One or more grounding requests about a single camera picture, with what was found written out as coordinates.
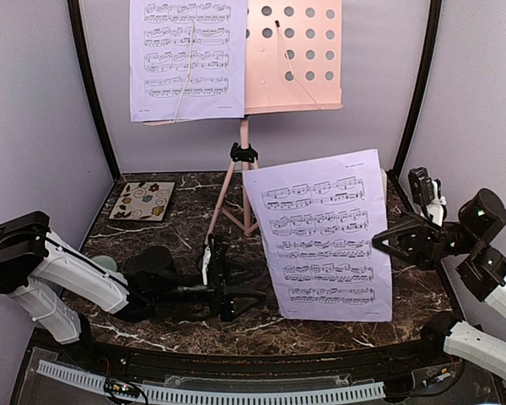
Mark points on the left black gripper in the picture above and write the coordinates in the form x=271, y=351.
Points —
x=234, y=313

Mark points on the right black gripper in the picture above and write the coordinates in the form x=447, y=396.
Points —
x=412, y=222

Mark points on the purple sheet music page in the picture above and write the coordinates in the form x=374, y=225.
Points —
x=317, y=219
x=187, y=60

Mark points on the pink music stand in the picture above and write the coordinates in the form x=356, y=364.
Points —
x=292, y=63

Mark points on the white metronome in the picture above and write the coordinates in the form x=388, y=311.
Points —
x=384, y=181

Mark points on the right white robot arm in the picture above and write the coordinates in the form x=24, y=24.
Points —
x=480, y=340

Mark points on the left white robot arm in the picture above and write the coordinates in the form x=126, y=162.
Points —
x=33, y=258

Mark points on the sticker sheet card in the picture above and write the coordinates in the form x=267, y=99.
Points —
x=143, y=201

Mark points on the green ceramic bowl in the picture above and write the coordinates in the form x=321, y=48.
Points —
x=106, y=262

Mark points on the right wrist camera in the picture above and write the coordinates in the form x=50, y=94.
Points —
x=484, y=216

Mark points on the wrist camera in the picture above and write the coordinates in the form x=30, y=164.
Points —
x=153, y=260
x=484, y=216

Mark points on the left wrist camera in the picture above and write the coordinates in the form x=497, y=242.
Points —
x=153, y=260

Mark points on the white slotted cable duct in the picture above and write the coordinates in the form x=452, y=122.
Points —
x=122, y=392

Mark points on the black front rail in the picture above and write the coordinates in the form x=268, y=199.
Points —
x=267, y=349

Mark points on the right black frame post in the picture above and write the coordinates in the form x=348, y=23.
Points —
x=424, y=67

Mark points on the black frame post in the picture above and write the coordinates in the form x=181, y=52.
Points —
x=82, y=51
x=424, y=67

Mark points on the left black frame post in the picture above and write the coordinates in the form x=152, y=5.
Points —
x=82, y=51

